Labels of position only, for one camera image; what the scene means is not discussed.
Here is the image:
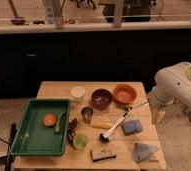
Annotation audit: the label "black stand left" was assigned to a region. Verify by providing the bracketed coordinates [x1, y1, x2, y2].
[5, 123, 17, 171]

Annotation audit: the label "blue sponge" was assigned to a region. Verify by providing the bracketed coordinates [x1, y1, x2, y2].
[122, 120, 143, 135]

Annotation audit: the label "small metal cup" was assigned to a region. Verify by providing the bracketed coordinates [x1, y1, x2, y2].
[81, 107, 94, 123]

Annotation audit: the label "grey-blue cloth towel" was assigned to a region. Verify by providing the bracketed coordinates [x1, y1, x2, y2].
[132, 143, 159, 163]

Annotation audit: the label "white paper cup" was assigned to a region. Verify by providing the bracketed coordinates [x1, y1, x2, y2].
[71, 86, 85, 102]

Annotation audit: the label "dark purple bowl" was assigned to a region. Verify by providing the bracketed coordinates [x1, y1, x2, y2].
[91, 89, 112, 110]

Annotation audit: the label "orange bowl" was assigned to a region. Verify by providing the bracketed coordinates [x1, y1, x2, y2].
[112, 84, 137, 104]

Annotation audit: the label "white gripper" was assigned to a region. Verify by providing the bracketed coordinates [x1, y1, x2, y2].
[150, 101, 166, 124]

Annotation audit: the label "green cucumber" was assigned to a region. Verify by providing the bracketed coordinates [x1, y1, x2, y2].
[54, 112, 66, 133]

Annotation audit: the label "orange round fruit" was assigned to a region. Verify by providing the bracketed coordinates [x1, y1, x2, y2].
[43, 113, 57, 127]

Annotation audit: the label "green plastic tray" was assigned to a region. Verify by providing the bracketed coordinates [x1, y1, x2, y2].
[11, 99, 70, 156]

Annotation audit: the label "wooden block with handle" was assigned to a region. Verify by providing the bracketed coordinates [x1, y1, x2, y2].
[90, 148, 117, 162]

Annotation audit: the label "wooden table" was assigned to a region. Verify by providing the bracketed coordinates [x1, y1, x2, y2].
[13, 81, 166, 171]

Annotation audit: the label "small green cup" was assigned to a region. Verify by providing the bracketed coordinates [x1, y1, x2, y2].
[73, 133, 88, 150]

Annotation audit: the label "yellow sponge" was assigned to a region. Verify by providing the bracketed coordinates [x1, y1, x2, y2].
[90, 117, 112, 129]

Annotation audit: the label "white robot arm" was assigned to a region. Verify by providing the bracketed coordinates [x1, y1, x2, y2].
[147, 62, 191, 124]

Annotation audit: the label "dark red grapes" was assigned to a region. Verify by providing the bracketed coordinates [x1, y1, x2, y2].
[67, 118, 78, 145]

